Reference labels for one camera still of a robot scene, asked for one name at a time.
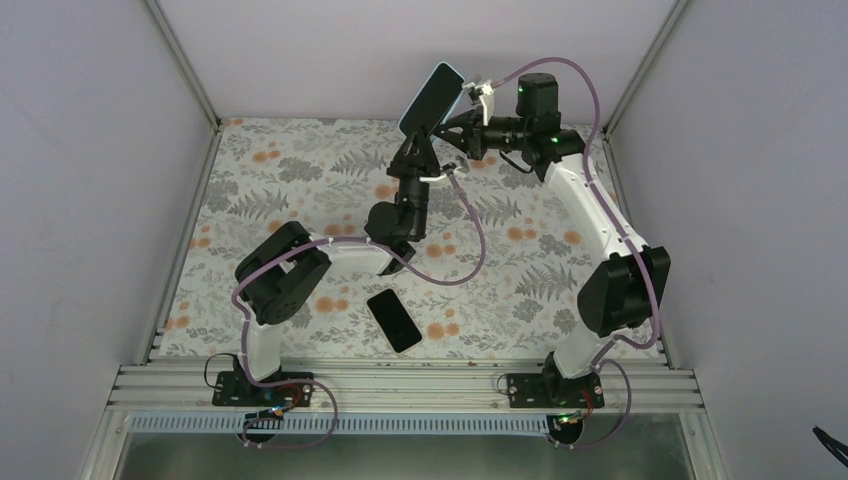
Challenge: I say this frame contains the white slotted cable duct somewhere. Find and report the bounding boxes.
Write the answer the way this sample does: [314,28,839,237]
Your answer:
[127,412,549,436]

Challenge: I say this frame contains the aluminium frame post left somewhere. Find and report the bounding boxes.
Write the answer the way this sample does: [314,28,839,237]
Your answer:
[144,0,221,131]

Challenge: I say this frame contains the black object at edge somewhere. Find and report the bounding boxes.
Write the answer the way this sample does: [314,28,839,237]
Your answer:
[812,426,848,467]

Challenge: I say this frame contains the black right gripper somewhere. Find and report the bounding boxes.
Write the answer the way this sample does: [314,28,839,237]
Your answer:
[433,109,529,163]

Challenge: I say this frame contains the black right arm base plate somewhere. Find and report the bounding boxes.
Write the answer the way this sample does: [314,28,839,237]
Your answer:
[506,372,605,409]

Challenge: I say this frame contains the black smartphone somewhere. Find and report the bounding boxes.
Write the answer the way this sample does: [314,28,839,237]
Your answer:
[366,289,423,354]

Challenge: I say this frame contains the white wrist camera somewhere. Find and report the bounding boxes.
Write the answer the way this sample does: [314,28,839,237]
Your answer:
[418,161,469,184]
[462,80,495,126]

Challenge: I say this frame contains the aluminium frame post right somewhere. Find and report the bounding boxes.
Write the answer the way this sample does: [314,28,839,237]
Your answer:
[604,0,690,138]

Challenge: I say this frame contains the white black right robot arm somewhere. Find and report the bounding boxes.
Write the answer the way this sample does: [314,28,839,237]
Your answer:
[435,73,671,407]

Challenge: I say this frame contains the aluminium frame post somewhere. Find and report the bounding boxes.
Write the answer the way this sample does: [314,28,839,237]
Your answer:
[144,0,221,131]
[604,0,690,138]

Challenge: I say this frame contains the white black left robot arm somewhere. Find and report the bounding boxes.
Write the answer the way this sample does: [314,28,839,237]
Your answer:
[234,126,440,405]

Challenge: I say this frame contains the black phone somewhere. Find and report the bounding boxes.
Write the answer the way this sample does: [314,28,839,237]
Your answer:
[400,62,466,136]

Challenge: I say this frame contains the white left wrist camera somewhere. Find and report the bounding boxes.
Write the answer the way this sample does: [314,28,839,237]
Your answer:
[418,161,469,184]

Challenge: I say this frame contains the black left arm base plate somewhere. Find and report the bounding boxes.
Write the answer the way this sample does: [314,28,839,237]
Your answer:
[211,371,314,408]

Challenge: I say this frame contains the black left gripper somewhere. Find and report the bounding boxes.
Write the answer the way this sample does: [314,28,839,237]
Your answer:
[385,124,439,238]

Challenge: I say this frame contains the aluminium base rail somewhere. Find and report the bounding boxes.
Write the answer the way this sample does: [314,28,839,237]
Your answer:
[107,356,705,414]

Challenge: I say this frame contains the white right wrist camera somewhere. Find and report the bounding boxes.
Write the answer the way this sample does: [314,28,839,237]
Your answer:
[462,80,495,126]

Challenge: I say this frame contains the floral patterned table mat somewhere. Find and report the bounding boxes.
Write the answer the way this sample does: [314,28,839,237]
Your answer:
[158,117,595,359]

